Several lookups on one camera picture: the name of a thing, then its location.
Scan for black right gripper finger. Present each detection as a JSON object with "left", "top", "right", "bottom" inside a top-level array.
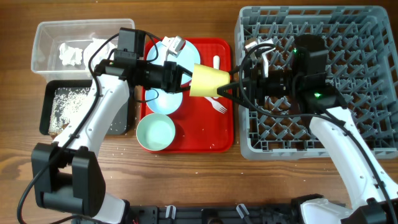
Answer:
[
  {"left": 229, "top": 64, "right": 249, "bottom": 77},
  {"left": 216, "top": 82, "right": 248, "bottom": 105}
]

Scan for light blue food bowl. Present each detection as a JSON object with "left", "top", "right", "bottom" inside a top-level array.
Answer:
[{"left": 144, "top": 88, "right": 183, "bottom": 114}]

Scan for yellow plastic cup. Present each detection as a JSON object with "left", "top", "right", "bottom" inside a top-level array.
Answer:
[{"left": 190, "top": 64, "right": 231, "bottom": 97}]

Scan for rice and food leftovers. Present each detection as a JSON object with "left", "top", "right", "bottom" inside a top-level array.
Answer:
[{"left": 48, "top": 87, "right": 90, "bottom": 138}]

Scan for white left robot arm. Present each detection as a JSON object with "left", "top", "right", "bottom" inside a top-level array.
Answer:
[{"left": 26, "top": 28, "right": 192, "bottom": 223}]

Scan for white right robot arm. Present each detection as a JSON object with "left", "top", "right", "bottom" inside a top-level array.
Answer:
[{"left": 216, "top": 34, "right": 397, "bottom": 223}]

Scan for grey dishwasher rack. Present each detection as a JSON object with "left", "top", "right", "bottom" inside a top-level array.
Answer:
[{"left": 234, "top": 6, "right": 397, "bottom": 160}]

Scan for black waste tray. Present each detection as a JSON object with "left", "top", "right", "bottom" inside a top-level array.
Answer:
[{"left": 39, "top": 79, "right": 131, "bottom": 136}]

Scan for clear plastic waste bin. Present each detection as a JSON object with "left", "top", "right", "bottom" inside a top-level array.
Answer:
[{"left": 30, "top": 19, "right": 135, "bottom": 82}]

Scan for white plastic fork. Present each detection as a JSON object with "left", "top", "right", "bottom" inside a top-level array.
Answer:
[{"left": 205, "top": 97, "right": 227, "bottom": 114}]

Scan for white plastic spoon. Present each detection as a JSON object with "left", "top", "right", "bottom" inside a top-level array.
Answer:
[{"left": 213, "top": 55, "right": 220, "bottom": 70}]

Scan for red serving tray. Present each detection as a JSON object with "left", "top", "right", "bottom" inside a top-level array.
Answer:
[{"left": 141, "top": 38, "right": 234, "bottom": 153}]

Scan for mint green bowl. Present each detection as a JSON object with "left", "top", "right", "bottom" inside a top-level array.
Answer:
[{"left": 136, "top": 113, "right": 176, "bottom": 151}]

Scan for large crumpled white napkin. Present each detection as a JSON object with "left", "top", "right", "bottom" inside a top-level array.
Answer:
[{"left": 83, "top": 38, "right": 117, "bottom": 70}]

